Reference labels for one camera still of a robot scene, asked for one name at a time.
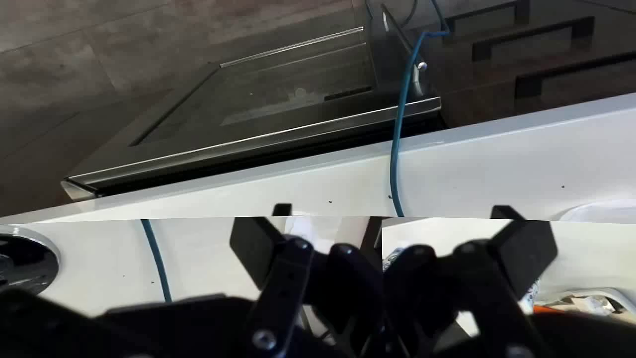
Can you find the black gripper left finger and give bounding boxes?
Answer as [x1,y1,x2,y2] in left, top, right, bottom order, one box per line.
[227,215,316,358]

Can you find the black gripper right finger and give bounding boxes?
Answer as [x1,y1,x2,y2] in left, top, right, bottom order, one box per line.
[461,205,561,358]

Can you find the black glass-front undercounter appliance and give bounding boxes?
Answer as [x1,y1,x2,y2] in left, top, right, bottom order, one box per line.
[62,24,445,201]

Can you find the dark drawer cabinet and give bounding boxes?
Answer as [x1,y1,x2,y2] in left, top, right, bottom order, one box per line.
[370,0,636,129]

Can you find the thin blue cable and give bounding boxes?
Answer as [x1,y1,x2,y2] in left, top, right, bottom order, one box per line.
[139,0,459,304]

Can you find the drawer bar handle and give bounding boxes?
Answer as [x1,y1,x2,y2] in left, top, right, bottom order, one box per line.
[513,50,636,101]
[447,0,533,36]
[471,14,596,63]

